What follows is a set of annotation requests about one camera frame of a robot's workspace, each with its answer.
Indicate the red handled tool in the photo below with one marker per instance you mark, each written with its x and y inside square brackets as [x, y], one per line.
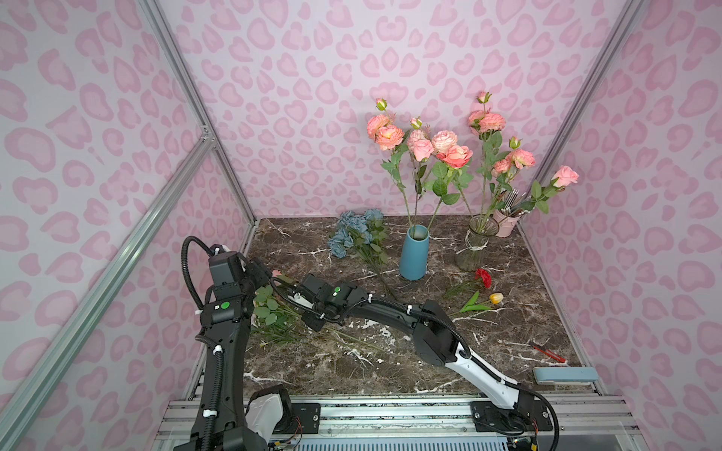
[542, 349]

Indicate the pink peony spray stem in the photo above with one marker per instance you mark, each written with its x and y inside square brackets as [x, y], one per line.
[500, 163]

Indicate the diagonal aluminium frame bar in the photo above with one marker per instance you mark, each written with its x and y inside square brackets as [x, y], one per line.
[28, 401]

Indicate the clear glass vase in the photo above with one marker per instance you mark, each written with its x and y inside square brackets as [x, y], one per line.
[479, 233]

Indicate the teal ceramic vase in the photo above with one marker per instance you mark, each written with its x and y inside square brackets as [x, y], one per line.
[415, 251]

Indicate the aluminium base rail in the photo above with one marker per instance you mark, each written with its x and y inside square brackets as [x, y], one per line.
[451, 422]

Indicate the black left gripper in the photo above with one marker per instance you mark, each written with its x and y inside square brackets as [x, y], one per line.
[258, 276]

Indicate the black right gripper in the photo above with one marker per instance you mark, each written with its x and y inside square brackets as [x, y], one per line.
[302, 286]

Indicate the aluminium frame post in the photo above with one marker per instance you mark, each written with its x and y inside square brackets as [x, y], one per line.
[625, 24]
[157, 20]

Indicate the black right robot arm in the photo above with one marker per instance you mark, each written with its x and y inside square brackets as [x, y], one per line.
[437, 342]

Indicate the pale pink rose spray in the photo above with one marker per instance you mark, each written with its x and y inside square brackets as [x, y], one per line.
[443, 141]

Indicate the light blue flat block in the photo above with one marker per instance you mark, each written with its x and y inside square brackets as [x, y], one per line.
[566, 375]

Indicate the aluminium frame post left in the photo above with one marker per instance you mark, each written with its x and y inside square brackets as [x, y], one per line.
[157, 20]

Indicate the red carnation flower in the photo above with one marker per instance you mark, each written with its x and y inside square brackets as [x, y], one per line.
[480, 280]

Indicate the pink artificial rose stem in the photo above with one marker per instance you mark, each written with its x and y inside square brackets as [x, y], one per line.
[540, 196]

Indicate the aluminium frame post right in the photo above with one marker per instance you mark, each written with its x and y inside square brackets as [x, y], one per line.
[625, 24]

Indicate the pink rosebud stem pair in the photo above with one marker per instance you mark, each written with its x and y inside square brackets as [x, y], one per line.
[420, 163]

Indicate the blue artificial rose bunch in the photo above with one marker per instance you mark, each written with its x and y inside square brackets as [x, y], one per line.
[361, 234]

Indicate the large pink rose stem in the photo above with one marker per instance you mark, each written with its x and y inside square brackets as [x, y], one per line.
[449, 177]

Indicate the pink pencil cup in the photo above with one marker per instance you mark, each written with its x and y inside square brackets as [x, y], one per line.
[505, 213]

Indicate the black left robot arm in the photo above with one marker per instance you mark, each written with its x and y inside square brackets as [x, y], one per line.
[225, 327]

